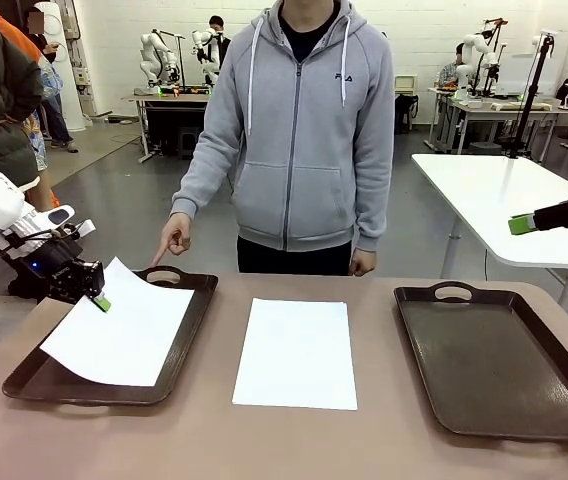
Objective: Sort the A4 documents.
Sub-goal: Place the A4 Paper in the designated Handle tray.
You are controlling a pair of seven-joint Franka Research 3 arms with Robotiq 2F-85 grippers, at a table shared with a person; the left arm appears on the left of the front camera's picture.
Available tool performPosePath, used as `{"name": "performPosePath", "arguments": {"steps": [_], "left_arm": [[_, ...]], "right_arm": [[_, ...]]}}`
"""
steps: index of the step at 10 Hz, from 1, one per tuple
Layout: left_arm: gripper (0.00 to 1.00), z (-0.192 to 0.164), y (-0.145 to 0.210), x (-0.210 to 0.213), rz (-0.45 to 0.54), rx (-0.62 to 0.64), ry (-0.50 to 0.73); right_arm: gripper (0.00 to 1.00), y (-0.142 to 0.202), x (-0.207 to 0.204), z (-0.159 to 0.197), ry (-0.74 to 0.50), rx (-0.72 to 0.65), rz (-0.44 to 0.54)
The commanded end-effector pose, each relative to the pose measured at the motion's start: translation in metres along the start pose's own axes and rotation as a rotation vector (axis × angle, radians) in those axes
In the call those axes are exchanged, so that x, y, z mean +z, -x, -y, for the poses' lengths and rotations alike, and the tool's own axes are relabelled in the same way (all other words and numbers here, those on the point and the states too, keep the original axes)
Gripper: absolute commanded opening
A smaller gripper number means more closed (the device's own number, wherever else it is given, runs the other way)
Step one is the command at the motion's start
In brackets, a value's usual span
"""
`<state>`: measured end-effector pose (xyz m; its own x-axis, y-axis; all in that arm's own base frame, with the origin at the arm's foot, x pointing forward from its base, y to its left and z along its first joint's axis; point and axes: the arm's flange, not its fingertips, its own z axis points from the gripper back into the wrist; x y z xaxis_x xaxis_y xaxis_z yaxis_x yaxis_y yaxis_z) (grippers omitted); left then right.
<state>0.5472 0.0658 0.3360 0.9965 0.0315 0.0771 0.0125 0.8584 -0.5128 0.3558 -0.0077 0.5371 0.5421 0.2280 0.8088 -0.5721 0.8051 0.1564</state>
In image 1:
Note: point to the person in grey hoodie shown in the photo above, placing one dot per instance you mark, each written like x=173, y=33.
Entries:
x=294, y=150

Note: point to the person's left hand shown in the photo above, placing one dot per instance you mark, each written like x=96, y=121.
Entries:
x=364, y=262

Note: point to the black orange tripod frame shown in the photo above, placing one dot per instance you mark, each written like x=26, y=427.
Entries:
x=488, y=80

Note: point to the thin black stand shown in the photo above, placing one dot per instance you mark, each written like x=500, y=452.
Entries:
x=182, y=60

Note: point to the long grey workbench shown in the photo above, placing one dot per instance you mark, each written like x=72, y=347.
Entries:
x=504, y=115

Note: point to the seated background person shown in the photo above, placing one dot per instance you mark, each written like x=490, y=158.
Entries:
x=446, y=75

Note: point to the black bag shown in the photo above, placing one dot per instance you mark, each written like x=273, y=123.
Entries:
x=406, y=112

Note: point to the white table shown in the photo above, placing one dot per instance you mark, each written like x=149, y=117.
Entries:
x=489, y=200

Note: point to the person in dark green jacket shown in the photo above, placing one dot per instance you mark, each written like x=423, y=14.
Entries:
x=4, y=100

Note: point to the white wall electrical box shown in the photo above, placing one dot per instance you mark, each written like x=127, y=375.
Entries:
x=83, y=76

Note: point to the brown plastic serving tray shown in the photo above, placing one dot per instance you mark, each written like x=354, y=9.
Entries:
x=186, y=335
x=489, y=360

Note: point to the person's left forearm grey sleeve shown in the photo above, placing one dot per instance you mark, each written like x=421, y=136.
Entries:
x=371, y=215

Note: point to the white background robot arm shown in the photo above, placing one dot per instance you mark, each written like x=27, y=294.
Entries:
x=150, y=47
x=474, y=42
x=198, y=39

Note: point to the background person in black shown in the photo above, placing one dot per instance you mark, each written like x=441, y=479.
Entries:
x=216, y=22

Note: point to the pale wooden board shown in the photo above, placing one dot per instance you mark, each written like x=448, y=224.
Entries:
x=519, y=106

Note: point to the white A4 paper stack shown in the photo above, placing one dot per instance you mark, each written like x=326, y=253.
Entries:
x=295, y=355

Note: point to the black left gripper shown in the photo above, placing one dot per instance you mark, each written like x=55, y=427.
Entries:
x=71, y=277

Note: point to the person's right hand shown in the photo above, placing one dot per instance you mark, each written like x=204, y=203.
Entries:
x=176, y=235

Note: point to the beige cabinet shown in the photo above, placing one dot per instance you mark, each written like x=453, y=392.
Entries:
x=406, y=85

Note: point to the person in orange top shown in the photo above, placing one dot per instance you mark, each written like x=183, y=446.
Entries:
x=14, y=25

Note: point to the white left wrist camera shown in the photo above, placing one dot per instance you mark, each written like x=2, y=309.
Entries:
x=83, y=228

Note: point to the grey background workbench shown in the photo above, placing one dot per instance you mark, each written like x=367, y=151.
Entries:
x=174, y=98

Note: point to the dark grey round base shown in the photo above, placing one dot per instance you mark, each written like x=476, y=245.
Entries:
x=484, y=148

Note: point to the person holding phone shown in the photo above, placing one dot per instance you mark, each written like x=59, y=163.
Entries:
x=56, y=115

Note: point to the black stool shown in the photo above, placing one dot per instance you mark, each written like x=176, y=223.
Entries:
x=190, y=135

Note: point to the person's right forearm grey sleeve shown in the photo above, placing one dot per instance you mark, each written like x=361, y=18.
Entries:
x=201, y=180

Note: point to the white A4 paper sheet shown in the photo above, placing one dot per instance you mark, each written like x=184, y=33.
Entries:
x=124, y=335

